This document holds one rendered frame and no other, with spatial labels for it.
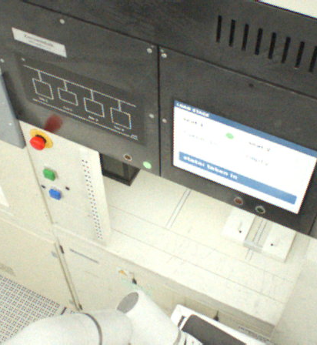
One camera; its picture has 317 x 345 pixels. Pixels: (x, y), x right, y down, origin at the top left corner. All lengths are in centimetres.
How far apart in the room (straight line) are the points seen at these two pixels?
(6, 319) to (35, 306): 14
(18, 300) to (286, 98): 202
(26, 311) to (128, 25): 192
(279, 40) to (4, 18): 56
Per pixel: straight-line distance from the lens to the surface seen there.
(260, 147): 109
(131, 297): 129
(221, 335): 153
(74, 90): 123
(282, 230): 186
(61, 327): 100
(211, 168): 120
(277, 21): 88
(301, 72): 93
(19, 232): 212
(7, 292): 280
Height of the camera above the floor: 250
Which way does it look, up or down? 55 degrees down
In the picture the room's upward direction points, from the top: 1 degrees counter-clockwise
